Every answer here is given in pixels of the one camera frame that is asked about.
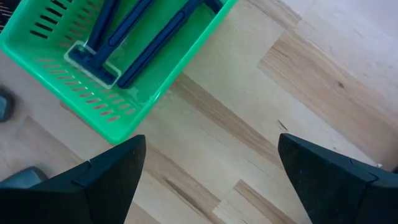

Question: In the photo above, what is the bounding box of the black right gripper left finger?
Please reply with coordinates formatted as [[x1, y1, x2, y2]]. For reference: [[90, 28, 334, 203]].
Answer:
[[0, 134, 147, 224]]

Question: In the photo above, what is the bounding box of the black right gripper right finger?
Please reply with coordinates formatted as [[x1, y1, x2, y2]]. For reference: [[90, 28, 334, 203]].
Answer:
[[277, 133, 398, 224]]

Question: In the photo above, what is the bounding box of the green plastic basket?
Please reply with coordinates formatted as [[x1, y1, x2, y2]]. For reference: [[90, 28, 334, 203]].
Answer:
[[0, 0, 240, 146]]

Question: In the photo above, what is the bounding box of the black plastic basket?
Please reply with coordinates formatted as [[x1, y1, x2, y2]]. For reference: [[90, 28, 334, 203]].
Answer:
[[0, 0, 21, 34]]

